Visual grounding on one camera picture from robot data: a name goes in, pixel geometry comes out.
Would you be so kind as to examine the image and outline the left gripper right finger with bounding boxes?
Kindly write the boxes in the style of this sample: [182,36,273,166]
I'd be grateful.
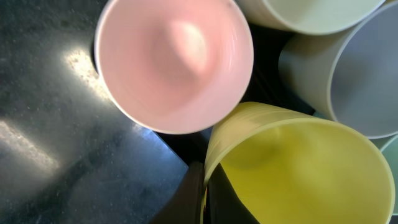
[205,162,261,224]

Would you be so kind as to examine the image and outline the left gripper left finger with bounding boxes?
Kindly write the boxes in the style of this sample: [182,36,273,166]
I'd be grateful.
[149,161,206,224]

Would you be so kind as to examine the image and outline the yellow cup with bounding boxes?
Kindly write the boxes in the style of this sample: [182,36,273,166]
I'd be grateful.
[200,101,396,224]

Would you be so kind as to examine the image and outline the pink cup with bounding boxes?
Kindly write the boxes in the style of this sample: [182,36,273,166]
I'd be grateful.
[94,0,254,135]

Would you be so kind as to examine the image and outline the green cup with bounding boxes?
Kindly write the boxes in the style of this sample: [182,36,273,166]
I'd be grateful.
[369,133,398,215]

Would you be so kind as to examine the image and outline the grey cup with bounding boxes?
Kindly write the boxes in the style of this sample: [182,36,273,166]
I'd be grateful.
[278,0,398,140]

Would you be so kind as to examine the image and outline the white cup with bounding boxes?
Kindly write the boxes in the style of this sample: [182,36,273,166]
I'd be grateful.
[236,0,386,35]

